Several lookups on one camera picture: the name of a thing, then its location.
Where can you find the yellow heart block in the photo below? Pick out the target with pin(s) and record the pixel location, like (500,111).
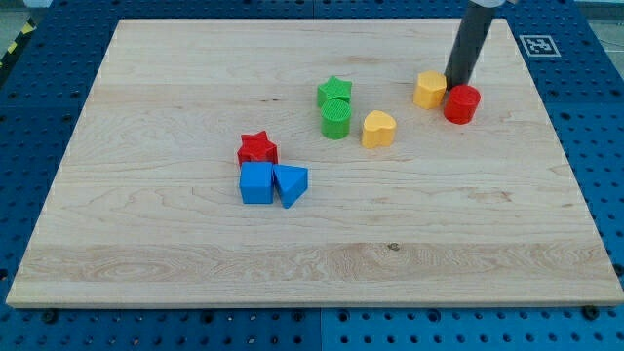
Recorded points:
(379,129)

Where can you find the blue triangle block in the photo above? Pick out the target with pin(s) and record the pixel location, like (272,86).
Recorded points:
(291,182)

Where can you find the blue cube block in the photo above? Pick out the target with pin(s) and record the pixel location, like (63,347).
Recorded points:
(256,183)

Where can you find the red star block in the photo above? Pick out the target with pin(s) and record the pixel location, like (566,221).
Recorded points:
(257,148)

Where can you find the green cylinder block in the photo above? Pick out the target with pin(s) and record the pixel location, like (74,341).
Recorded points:
(336,117)

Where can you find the green star block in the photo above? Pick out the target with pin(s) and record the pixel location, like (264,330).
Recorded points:
(334,88)

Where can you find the yellow hexagon block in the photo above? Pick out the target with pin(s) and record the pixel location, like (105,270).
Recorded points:
(430,88)

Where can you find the red cylinder block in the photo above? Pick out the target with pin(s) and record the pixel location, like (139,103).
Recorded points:
(462,104)

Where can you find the wooden board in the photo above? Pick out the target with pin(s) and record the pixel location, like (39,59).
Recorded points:
(145,210)

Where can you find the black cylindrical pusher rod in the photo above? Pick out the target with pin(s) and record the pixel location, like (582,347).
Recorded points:
(468,43)

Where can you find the white fiducial marker tag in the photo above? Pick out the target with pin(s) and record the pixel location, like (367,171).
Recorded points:
(540,46)

